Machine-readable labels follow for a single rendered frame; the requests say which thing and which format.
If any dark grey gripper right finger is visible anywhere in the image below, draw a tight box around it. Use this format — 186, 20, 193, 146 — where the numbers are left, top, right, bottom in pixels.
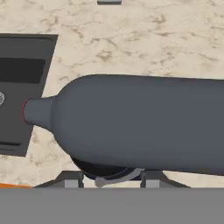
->
139, 170, 192, 189

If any orange object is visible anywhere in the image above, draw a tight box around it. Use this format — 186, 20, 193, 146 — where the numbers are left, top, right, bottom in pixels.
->
0, 182, 33, 189

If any dark grey flat appliance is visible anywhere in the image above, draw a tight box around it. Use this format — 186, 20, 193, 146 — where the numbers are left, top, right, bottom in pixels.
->
0, 32, 60, 158

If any small grey object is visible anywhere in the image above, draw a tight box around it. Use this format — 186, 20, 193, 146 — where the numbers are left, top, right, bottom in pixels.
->
96, 0, 123, 6

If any black round object, grey handle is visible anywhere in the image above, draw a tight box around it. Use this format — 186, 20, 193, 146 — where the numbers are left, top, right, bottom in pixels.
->
71, 157, 146, 189

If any grey bottle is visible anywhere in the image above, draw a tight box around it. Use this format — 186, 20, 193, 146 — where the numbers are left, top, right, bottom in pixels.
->
20, 73, 224, 177

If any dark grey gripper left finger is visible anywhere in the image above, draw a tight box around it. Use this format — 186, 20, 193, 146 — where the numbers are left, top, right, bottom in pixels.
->
34, 171, 86, 189

